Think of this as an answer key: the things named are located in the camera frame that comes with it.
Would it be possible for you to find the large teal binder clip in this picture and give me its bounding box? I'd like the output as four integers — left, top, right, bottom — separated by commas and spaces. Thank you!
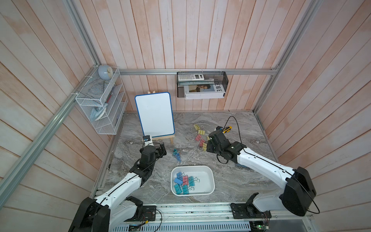
182, 185, 194, 195

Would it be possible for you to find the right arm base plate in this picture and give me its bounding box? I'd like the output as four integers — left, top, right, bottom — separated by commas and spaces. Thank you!
230, 193, 271, 219

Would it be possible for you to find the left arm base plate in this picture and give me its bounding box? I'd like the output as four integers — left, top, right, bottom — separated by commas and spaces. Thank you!
126, 206, 157, 222

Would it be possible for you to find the white book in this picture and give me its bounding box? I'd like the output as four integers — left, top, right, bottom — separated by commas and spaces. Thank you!
184, 84, 225, 100

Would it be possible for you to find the white plastic storage box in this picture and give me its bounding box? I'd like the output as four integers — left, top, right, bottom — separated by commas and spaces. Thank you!
170, 165, 215, 197

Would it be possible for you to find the small teal binder clip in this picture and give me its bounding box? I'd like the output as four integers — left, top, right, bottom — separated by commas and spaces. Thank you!
188, 177, 200, 187

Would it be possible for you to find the black mesh wall basket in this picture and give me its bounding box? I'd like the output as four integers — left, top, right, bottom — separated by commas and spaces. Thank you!
176, 72, 229, 100

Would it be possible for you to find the white calculator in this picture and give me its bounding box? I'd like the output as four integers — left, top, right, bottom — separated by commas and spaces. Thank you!
177, 73, 204, 82

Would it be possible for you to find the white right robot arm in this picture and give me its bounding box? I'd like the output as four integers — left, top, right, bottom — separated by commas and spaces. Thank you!
206, 130, 317, 219

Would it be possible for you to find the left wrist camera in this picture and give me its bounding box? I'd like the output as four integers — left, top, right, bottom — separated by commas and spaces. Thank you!
143, 135, 153, 147

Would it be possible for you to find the small blue binder clip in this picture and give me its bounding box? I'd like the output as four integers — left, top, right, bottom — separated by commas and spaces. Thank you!
174, 178, 183, 186

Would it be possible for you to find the aluminium rail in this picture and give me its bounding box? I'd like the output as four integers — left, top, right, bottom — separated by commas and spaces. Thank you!
95, 200, 314, 224

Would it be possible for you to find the blue framed whiteboard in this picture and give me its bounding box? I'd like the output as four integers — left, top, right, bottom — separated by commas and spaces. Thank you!
134, 92, 176, 139

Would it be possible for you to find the white wire shelf rack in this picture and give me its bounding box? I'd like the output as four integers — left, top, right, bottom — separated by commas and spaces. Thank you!
75, 66, 128, 135

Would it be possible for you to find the yellow black utility knife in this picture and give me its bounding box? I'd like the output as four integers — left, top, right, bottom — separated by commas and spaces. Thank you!
222, 126, 232, 133

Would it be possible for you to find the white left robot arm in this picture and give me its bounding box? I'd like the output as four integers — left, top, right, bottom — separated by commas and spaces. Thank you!
69, 143, 167, 232

